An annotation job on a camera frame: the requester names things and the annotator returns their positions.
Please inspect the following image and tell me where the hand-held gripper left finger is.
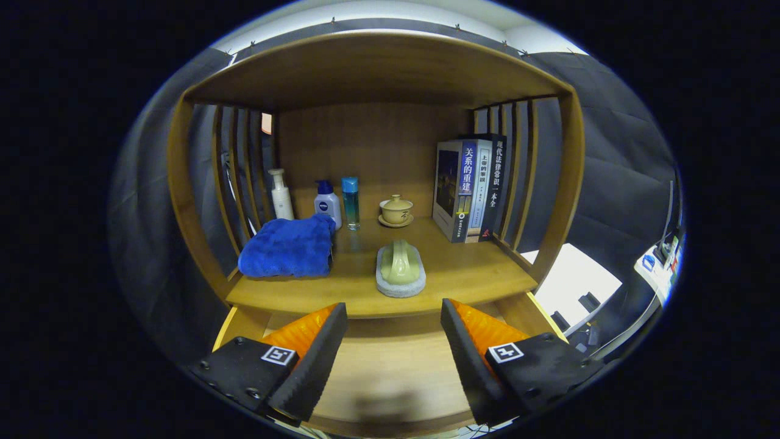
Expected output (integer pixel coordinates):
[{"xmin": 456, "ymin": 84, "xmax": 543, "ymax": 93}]
[{"xmin": 189, "ymin": 302, "xmax": 348, "ymax": 424}]

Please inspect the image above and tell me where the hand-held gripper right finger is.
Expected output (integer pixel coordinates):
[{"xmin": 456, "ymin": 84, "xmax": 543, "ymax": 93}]
[{"xmin": 440, "ymin": 298, "xmax": 605, "ymax": 426}]

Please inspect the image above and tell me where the wooden drawer with black knob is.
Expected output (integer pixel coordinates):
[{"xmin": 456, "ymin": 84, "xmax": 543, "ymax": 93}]
[{"xmin": 212, "ymin": 291, "xmax": 570, "ymax": 437}]

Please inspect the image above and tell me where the pale green scrubber grey sponge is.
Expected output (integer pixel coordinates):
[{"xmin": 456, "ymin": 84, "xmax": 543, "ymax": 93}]
[{"xmin": 375, "ymin": 239, "xmax": 427, "ymax": 299}]

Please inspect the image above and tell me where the wooden countertop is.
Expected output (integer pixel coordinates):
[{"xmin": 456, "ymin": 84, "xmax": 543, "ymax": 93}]
[{"xmin": 225, "ymin": 216, "xmax": 540, "ymax": 319}]

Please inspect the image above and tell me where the wooden cabinet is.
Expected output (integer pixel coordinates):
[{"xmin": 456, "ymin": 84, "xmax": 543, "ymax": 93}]
[{"xmin": 166, "ymin": 30, "xmax": 586, "ymax": 318}]

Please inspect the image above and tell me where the blue towel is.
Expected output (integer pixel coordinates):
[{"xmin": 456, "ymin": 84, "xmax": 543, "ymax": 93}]
[{"xmin": 238, "ymin": 213, "xmax": 337, "ymax": 279}]

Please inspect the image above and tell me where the white bottle with blue cap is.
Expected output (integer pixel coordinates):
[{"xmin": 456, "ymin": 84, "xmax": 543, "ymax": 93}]
[{"xmin": 314, "ymin": 180, "xmax": 342, "ymax": 231}]

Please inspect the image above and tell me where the teal glass bottle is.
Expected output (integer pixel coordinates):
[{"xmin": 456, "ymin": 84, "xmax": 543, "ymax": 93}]
[{"xmin": 341, "ymin": 177, "xmax": 361, "ymax": 231}]

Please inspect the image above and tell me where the white pump bottle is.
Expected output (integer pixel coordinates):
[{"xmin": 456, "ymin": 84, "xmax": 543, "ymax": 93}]
[{"xmin": 268, "ymin": 168, "xmax": 295, "ymax": 221}]

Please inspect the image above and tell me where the book with pale blue spine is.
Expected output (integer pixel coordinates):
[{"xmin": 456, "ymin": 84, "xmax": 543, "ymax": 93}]
[{"xmin": 466, "ymin": 139, "xmax": 493, "ymax": 243}]

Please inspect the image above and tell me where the beige lidded teacup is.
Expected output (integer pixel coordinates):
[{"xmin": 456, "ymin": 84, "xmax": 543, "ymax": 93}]
[{"xmin": 380, "ymin": 195, "xmax": 414, "ymax": 224}]

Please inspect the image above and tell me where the book with black spine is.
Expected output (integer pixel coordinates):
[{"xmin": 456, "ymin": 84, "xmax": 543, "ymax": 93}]
[{"xmin": 460, "ymin": 134, "xmax": 508, "ymax": 242}]

